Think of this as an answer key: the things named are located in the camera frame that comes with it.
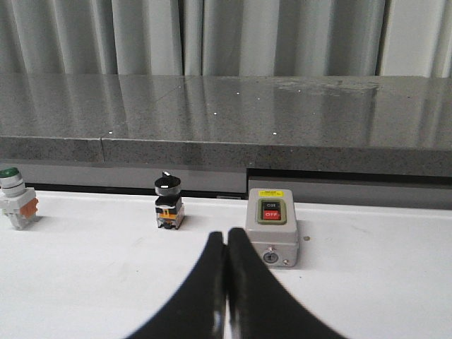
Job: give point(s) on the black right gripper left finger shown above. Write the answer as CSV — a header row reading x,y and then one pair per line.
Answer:
x,y
197,308

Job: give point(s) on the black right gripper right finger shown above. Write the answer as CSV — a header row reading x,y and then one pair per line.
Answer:
x,y
260,306

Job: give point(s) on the grey granite counter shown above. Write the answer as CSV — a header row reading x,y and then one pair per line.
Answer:
x,y
379,141

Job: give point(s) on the grey curtain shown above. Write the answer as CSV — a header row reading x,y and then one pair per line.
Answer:
x,y
228,38

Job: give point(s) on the grey on-off switch box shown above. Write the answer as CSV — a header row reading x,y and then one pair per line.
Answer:
x,y
271,226

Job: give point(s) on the black rotary selector switch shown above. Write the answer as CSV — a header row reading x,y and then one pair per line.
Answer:
x,y
169,207

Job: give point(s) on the green pushbutton switch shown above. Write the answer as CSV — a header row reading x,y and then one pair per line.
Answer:
x,y
18,203

